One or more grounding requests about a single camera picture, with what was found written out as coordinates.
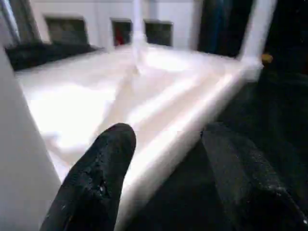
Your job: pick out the grey curtain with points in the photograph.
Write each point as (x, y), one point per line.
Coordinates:
(26, 26)

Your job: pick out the dark blue vertical panel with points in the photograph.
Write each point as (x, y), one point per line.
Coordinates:
(217, 21)

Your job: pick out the white plastic table top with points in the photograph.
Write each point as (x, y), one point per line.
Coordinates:
(96, 96)

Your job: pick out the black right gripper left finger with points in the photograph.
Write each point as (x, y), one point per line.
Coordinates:
(96, 183)

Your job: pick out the black mat cloth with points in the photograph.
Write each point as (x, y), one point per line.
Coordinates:
(276, 108)

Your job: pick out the white glass-door cabinet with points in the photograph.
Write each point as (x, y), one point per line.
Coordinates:
(180, 24)

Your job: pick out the black backdrop cloth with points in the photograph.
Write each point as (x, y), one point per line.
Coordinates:
(288, 24)

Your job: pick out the small tan label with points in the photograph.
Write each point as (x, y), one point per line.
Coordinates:
(267, 57)

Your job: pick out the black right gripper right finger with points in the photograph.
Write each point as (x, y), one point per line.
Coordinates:
(252, 192)

